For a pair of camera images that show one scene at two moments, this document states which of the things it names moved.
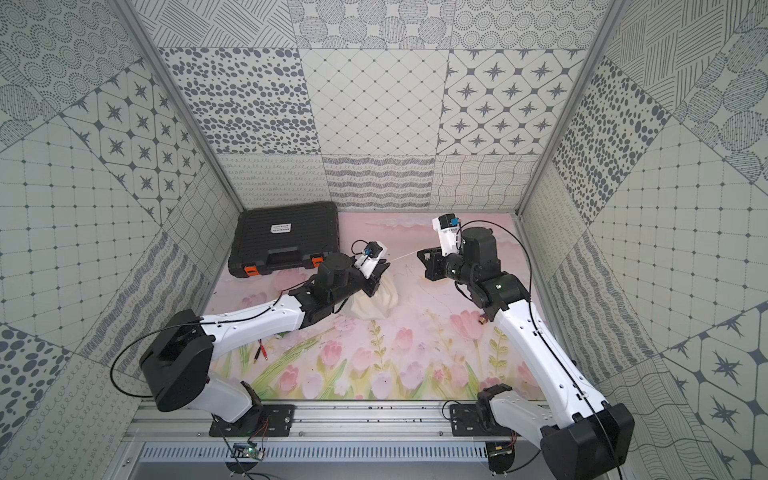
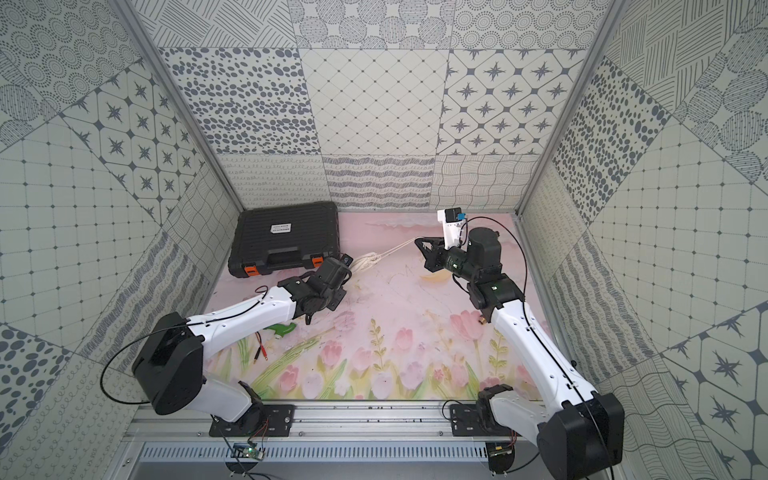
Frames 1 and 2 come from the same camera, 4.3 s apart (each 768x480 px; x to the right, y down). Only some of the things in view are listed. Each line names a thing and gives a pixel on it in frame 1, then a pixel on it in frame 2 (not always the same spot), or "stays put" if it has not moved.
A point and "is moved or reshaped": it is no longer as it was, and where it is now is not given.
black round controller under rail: x=501 y=456 stays put
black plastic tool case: x=284 y=238 stays put
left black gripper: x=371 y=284 → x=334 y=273
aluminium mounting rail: x=312 y=422 stays put
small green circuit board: x=254 y=453 stays put
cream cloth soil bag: x=377 y=306 is moved or reshaped
